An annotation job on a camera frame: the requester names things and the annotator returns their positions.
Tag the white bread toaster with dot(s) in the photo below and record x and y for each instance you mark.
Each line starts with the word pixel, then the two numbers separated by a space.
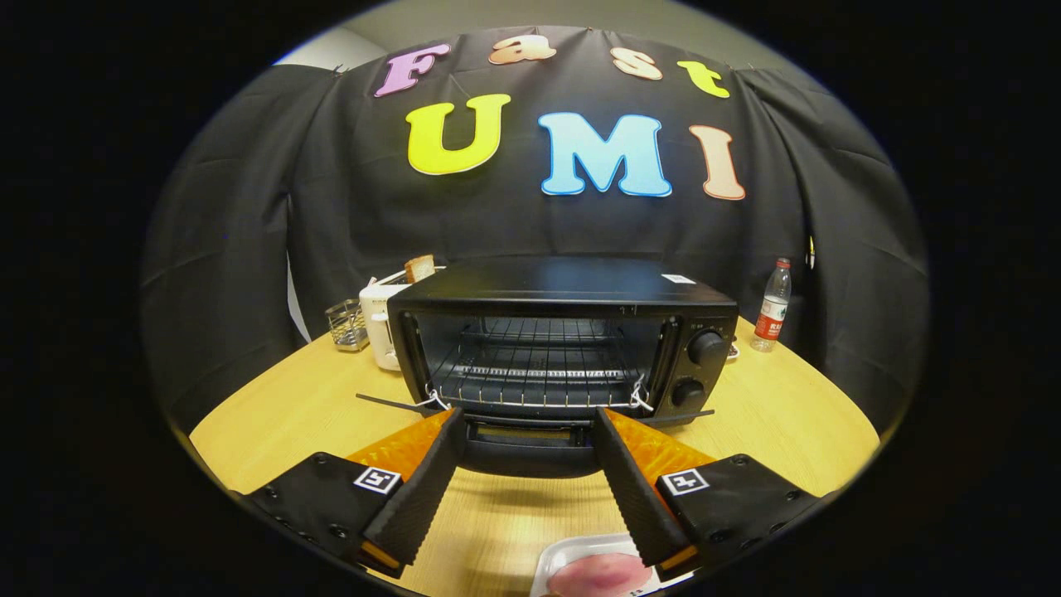
pixel 380 319

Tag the brown toast slice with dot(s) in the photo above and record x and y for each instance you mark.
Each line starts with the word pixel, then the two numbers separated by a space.
pixel 419 269

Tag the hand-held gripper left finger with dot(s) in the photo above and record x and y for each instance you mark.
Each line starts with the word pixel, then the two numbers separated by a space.
pixel 427 489

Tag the pink ham slice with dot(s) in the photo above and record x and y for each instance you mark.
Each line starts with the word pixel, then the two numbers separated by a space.
pixel 597 576

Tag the black toaster oven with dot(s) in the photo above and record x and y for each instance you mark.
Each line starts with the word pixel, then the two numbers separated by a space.
pixel 564 286

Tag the black backdrop cloth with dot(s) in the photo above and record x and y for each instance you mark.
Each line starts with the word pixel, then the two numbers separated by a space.
pixel 829 249

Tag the white square food tray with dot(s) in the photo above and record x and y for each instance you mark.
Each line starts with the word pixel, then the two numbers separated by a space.
pixel 555 555

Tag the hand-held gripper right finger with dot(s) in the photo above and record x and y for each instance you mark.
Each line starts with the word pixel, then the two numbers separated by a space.
pixel 634 489

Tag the plastic bottle red label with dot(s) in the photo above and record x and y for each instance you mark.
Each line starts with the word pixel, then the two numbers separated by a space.
pixel 772 311

